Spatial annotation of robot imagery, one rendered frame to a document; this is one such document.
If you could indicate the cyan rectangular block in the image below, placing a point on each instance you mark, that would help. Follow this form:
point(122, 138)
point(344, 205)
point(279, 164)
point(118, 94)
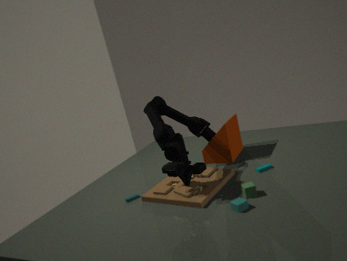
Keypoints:
point(264, 167)

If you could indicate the teal flat bar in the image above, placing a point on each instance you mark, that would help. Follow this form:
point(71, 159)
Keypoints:
point(132, 197)

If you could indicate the teal cube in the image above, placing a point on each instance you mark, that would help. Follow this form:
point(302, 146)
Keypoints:
point(239, 205)

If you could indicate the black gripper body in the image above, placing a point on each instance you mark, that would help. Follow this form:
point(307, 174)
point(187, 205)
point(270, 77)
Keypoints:
point(197, 168)

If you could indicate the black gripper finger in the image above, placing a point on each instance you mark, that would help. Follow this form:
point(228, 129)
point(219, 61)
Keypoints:
point(187, 177)
point(182, 177)

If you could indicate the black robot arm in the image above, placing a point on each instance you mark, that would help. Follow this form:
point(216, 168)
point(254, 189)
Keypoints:
point(173, 144)

